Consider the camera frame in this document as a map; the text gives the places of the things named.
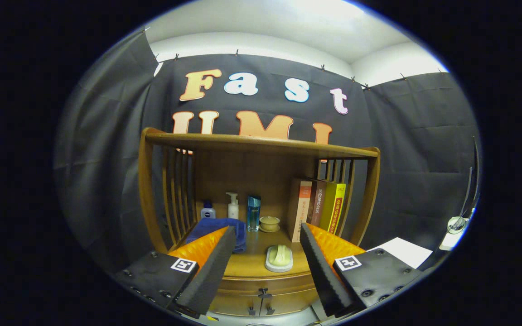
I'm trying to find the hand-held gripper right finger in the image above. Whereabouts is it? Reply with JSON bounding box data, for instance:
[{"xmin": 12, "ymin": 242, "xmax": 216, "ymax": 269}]
[{"xmin": 300, "ymin": 223, "xmax": 422, "ymax": 317}]

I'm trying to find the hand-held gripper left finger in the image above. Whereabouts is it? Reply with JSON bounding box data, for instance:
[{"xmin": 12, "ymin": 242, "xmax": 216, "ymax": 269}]
[{"xmin": 114, "ymin": 226, "xmax": 237, "ymax": 320}]

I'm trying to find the wooden drawer with black knob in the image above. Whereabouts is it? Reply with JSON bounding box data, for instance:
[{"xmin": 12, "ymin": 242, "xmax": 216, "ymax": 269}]
[{"xmin": 216, "ymin": 272, "xmax": 318, "ymax": 300}]

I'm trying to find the wooden countertop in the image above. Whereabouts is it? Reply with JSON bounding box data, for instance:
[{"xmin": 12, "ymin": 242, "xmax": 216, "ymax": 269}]
[{"xmin": 184, "ymin": 229, "xmax": 334, "ymax": 278}]

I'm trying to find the white drawer unit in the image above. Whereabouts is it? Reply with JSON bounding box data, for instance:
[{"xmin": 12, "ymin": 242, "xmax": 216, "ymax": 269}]
[{"xmin": 367, "ymin": 237, "xmax": 433, "ymax": 269}]

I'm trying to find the wooden cabinet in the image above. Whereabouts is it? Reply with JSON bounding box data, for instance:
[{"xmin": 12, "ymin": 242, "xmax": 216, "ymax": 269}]
[{"xmin": 138, "ymin": 128, "xmax": 381, "ymax": 317}]

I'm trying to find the blue folded towel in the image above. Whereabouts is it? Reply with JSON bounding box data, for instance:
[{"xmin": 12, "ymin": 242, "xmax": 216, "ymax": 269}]
[{"xmin": 184, "ymin": 218, "xmax": 247, "ymax": 254}]

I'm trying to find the yellow book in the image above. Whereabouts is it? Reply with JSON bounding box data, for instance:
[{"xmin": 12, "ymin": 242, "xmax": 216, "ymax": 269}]
[{"xmin": 320, "ymin": 182, "xmax": 347, "ymax": 235}]

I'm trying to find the white pump bottle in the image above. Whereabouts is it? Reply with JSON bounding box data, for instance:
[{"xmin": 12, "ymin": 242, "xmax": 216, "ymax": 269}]
[{"xmin": 226, "ymin": 192, "xmax": 240, "ymax": 220}]

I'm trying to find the cream book with orange spine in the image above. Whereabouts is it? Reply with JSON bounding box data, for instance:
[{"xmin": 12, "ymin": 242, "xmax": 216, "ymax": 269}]
[{"xmin": 287, "ymin": 179, "xmax": 313, "ymax": 243}]

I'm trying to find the brown book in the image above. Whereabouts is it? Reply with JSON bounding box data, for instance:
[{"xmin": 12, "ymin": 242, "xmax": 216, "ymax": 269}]
[{"xmin": 309, "ymin": 180, "xmax": 328, "ymax": 227}]

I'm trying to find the blue glass bottle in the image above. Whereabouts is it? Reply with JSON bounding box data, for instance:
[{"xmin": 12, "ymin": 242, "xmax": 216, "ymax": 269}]
[{"xmin": 247, "ymin": 195, "xmax": 261, "ymax": 232}]

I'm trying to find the beige lidded teacup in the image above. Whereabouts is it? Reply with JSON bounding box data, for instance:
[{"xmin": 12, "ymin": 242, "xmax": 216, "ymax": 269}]
[{"xmin": 259, "ymin": 216, "xmax": 281, "ymax": 233}]

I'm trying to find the white side desk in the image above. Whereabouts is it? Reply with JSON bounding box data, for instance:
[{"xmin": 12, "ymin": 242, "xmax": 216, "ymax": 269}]
[{"xmin": 439, "ymin": 231, "xmax": 465, "ymax": 250}]

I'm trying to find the pale round bowl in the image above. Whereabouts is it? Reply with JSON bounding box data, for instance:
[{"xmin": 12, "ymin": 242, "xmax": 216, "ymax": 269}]
[{"xmin": 448, "ymin": 216, "xmax": 469, "ymax": 235}]

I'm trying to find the dark monitor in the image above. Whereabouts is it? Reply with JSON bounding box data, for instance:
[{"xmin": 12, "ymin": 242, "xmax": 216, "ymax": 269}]
[{"xmin": 463, "ymin": 136, "xmax": 480, "ymax": 218}]

